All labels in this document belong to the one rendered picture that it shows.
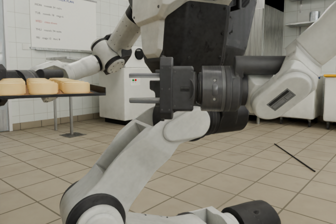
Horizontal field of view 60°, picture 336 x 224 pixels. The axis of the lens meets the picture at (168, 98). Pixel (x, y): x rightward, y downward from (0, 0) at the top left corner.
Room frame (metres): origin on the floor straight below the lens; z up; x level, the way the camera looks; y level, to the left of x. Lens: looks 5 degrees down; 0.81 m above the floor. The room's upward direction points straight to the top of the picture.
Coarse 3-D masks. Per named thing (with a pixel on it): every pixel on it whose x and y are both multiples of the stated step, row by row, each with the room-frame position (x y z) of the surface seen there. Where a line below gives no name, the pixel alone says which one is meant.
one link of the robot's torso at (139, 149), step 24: (144, 120) 0.86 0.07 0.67; (168, 120) 0.73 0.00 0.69; (192, 120) 0.75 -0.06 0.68; (120, 144) 0.80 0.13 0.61; (144, 144) 0.71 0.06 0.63; (168, 144) 0.73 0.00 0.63; (96, 168) 0.74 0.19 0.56; (120, 168) 0.70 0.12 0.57; (144, 168) 0.73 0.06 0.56; (72, 192) 0.71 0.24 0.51; (96, 192) 0.68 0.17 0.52; (120, 192) 0.70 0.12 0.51; (72, 216) 0.64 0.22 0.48
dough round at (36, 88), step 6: (30, 84) 0.51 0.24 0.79; (36, 84) 0.50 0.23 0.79; (42, 84) 0.50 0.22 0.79; (48, 84) 0.51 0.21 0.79; (54, 84) 0.52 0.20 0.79; (30, 90) 0.51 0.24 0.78; (36, 90) 0.50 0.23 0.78; (42, 90) 0.50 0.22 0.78; (48, 90) 0.51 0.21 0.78; (54, 90) 0.52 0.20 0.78
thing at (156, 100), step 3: (129, 99) 0.56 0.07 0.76; (132, 99) 0.56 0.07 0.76; (135, 99) 0.56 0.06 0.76; (138, 99) 0.56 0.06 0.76; (141, 99) 0.56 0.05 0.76; (144, 99) 0.56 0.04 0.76; (147, 99) 0.56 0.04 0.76; (150, 99) 0.56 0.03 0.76; (153, 99) 0.55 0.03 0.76; (156, 99) 0.55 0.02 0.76; (132, 102) 0.56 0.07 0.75; (135, 102) 0.56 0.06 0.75; (138, 102) 0.56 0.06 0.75; (141, 102) 0.56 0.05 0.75; (144, 102) 0.56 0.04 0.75; (147, 102) 0.56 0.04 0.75; (150, 102) 0.56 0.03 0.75; (153, 102) 0.55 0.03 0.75; (156, 102) 0.55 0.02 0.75; (156, 105) 0.56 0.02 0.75
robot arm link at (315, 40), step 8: (328, 8) 0.48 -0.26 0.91; (320, 16) 0.49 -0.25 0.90; (328, 16) 0.47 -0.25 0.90; (312, 24) 0.50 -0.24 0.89; (320, 24) 0.48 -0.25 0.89; (328, 24) 0.47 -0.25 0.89; (304, 32) 0.50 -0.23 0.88; (312, 32) 0.48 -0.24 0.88; (320, 32) 0.47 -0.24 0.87; (328, 32) 0.47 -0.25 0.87; (304, 40) 0.49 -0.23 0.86; (312, 40) 0.48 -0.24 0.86; (320, 40) 0.47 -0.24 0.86; (328, 40) 0.47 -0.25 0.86; (304, 48) 0.49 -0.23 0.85; (312, 48) 0.48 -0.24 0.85; (320, 48) 0.48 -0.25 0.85; (328, 48) 0.47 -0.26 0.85; (312, 56) 0.48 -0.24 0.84; (320, 56) 0.48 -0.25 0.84; (328, 56) 0.48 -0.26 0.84
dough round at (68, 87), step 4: (64, 84) 0.53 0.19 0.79; (68, 84) 0.53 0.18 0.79; (72, 84) 0.53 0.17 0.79; (76, 84) 0.53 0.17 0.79; (80, 84) 0.53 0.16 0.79; (84, 84) 0.54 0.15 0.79; (88, 84) 0.55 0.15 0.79; (64, 88) 0.53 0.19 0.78; (68, 88) 0.53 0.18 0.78; (72, 88) 0.53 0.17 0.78; (76, 88) 0.53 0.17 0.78; (80, 88) 0.53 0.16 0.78; (84, 88) 0.54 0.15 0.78; (88, 88) 0.55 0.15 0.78; (64, 92) 0.54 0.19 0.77; (68, 92) 0.53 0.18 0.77; (72, 92) 0.53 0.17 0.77; (76, 92) 0.53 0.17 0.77; (80, 92) 0.53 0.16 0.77; (84, 92) 0.54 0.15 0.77; (88, 92) 0.56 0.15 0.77
